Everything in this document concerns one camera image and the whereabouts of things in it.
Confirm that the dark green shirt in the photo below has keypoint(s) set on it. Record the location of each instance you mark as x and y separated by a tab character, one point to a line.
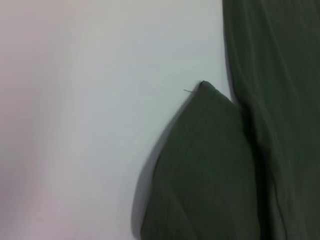
262	137

